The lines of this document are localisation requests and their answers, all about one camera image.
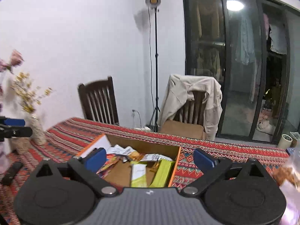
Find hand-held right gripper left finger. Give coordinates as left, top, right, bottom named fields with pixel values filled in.
left=35, top=147, right=119, bottom=196

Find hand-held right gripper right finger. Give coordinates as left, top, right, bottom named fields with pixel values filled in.
left=183, top=148, right=267, bottom=196

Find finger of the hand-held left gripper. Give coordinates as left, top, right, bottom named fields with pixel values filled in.
left=0, top=116, right=26, bottom=127
left=0, top=125, right=33, bottom=142

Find pile of snack packets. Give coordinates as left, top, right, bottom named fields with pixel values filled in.
left=96, top=145, right=176, bottom=188

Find red cardboard box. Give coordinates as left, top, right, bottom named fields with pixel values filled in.
left=76, top=133, right=182, bottom=188

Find small floral ceramic vase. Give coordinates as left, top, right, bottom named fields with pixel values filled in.
left=29, top=113, right=47, bottom=146

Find large pink ceramic vase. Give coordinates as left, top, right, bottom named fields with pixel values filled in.
left=0, top=141, right=11, bottom=173

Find yellow flower sprigs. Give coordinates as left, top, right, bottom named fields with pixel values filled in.
left=10, top=72, right=53, bottom=113

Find wooden chair with cushion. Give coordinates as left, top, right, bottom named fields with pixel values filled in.
left=160, top=90, right=207, bottom=140

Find black smartphone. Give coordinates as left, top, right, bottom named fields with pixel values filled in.
left=1, top=161, right=24, bottom=186

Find dark wooden chair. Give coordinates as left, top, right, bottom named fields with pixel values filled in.
left=77, top=76, right=120, bottom=126

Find dried pink roses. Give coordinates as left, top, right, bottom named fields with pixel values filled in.
left=0, top=49, right=25, bottom=74

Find chair with beige jacket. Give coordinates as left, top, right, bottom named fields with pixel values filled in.
left=157, top=74, right=223, bottom=141

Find white tape roll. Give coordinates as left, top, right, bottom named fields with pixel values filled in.
left=280, top=133, right=293, bottom=149

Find clear plastic bag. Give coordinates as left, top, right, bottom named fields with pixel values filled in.
left=272, top=143, right=300, bottom=225

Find black sliding glass door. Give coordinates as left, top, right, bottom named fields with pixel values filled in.
left=181, top=0, right=300, bottom=145

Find black floor lamp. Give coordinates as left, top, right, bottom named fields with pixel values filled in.
left=145, top=0, right=162, bottom=133

